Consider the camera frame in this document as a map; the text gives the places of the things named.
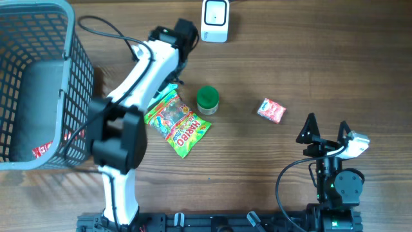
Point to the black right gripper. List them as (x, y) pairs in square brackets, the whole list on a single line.
[(314, 135)]

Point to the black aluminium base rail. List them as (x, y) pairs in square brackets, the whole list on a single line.
[(180, 222)]

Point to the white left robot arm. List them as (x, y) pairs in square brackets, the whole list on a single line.
[(116, 135)]

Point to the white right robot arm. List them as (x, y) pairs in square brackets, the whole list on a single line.
[(338, 188)]

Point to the green lid jar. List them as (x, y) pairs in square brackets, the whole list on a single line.
[(207, 100)]

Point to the red Nescafe stick sachet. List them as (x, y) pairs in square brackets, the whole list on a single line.
[(42, 149)]

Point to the Haribo gummy bag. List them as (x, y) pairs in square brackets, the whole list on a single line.
[(177, 123)]

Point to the red small candy packet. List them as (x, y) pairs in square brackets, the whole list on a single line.
[(271, 110)]

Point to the grey plastic shopping basket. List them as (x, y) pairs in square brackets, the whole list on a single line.
[(47, 82)]

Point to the teal tissue pack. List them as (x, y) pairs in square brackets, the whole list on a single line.
[(160, 95)]

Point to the white barcode scanner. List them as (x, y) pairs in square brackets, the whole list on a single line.
[(215, 21)]

